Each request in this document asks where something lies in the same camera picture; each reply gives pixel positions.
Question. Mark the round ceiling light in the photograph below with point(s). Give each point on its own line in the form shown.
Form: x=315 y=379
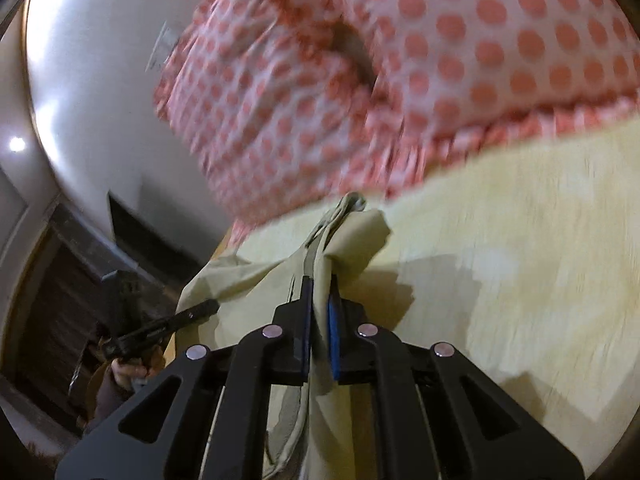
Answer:
x=17 y=144

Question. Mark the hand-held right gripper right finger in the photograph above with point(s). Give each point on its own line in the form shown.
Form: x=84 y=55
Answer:
x=334 y=330

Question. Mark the white wall switch plate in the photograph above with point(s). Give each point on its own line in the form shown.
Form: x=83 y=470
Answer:
x=162 y=47

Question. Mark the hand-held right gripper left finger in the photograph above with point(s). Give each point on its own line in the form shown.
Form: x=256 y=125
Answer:
x=306 y=320

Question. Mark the yellow bed sheet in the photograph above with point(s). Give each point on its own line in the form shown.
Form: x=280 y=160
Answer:
x=525 y=260

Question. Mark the dark wooden door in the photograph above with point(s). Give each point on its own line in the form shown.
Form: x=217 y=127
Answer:
x=55 y=310

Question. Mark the large-dotted red white pillow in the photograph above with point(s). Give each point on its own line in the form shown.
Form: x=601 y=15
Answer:
x=500 y=35

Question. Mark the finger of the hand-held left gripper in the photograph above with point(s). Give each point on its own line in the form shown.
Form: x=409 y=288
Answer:
x=186 y=317

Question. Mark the person's left forearm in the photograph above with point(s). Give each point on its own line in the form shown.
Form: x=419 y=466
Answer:
x=107 y=400

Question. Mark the person's left hand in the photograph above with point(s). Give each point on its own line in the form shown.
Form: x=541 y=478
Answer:
x=131 y=369

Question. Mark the black rectangular panel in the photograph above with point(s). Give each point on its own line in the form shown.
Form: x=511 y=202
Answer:
x=145 y=242

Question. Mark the small-dotted red white cloth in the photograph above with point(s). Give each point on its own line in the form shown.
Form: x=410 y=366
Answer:
x=260 y=110

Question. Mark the beige pants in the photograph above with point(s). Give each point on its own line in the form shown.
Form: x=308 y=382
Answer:
x=250 y=280

